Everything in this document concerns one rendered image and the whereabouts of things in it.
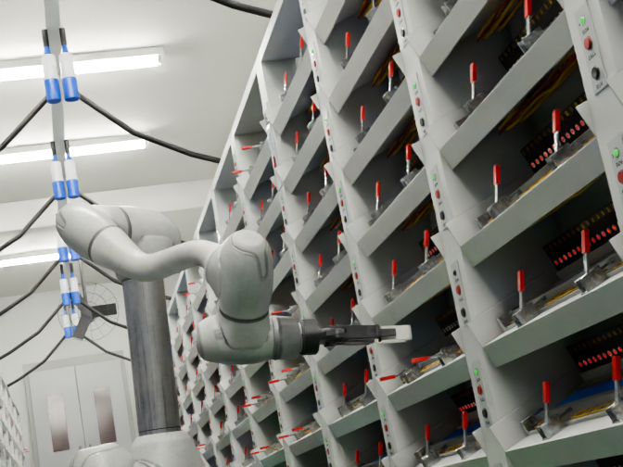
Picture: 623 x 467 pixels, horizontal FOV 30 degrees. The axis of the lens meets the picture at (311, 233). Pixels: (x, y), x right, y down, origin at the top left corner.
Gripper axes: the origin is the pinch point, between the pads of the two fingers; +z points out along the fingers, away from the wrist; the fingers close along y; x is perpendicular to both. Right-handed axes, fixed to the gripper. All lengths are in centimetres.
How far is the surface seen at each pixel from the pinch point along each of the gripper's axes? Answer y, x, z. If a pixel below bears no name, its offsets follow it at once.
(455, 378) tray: -13.1, 11.5, 8.5
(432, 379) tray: -0.5, 9.9, 7.6
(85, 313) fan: 665, -134, -61
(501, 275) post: -34.4, -4.7, 12.2
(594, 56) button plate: -100, -20, 3
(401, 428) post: 35.6, 16.8, 10.0
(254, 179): 156, -83, -3
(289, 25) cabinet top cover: 80, -108, -2
